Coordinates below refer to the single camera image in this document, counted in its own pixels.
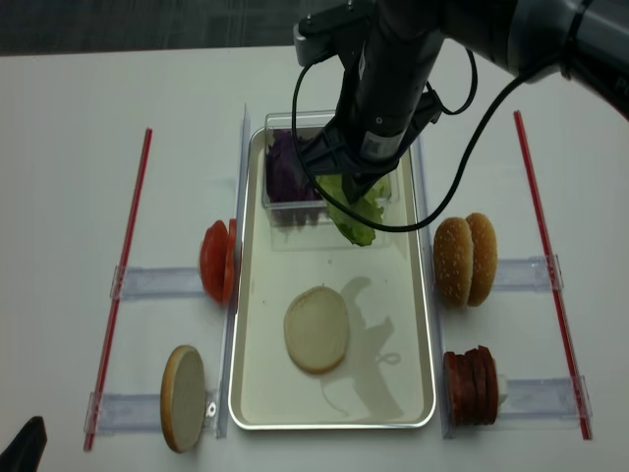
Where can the sesame top bun front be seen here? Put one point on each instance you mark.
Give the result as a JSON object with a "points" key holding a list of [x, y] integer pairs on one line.
{"points": [[453, 261]]}

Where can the sesame top bun rear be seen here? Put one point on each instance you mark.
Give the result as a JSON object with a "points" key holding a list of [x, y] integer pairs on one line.
{"points": [[484, 257]]}

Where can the bottom bun on tray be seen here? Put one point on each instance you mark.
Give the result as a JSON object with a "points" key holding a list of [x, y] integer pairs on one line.
{"points": [[316, 330]]}

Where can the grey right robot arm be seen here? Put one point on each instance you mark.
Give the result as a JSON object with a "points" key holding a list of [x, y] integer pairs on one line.
{"points": [[586, 41]]}

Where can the lower right clear holder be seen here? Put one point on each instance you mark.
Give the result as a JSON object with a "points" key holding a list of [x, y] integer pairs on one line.
{"points": [[529, 404]]}

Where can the white metal tray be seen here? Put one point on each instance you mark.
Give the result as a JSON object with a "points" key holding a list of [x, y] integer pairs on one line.
{"points": [[386, 379]]}

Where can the upper left clear holder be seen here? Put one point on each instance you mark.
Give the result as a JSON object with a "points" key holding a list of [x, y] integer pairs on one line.
{"points": [[138, 283]]}

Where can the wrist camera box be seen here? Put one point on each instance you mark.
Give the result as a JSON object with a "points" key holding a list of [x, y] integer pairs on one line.
{"points": [[314, 38]]}

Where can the standing bottom bun left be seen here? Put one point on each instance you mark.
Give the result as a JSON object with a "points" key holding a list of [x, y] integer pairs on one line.
{"points": [[182, 399]]}

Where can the lower left clear holder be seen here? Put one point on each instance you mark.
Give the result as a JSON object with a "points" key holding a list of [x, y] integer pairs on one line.
{"points": [[113, 413]]}

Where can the stack of meat patties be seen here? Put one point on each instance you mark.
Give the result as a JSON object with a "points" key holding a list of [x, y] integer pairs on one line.
{"points": [[472, 387]]}

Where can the right red strip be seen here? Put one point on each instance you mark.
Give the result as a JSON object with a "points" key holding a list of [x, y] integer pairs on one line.
{"points": [[579, 390]]}

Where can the sesame bun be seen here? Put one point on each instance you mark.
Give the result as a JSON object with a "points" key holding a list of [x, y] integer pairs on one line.
{"points": [[453, 261], [484, 257]]}

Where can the left red strip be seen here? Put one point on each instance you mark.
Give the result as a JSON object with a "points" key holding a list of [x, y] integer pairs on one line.
{"points": [[93, 413]]}

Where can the clear holder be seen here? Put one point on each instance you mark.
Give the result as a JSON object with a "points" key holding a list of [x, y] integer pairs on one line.
{"points": [[113, 413], [533, 274], [138, 283], [529, 404]]}

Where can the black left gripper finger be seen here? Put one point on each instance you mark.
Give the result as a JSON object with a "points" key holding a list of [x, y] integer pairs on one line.
{"points": [[24, 452]]}

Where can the clear plastic container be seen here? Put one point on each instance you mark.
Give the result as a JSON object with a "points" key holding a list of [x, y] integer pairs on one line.
{"points": [[334, 226]]}

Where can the red strip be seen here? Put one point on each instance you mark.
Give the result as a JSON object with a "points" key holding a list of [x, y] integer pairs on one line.
{"points": [[579, 390], [93, 413]]}

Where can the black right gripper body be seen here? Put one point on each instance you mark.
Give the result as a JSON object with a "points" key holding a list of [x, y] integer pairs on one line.
{"points": [[387, 49]]}

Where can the upper right clear holder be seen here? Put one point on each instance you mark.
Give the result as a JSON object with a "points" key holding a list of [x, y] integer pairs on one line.
{"points": [[533, 274]]}

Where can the shredded purple cabbage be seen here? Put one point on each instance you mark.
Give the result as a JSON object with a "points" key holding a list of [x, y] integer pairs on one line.
{"points": [[293, 199]]}

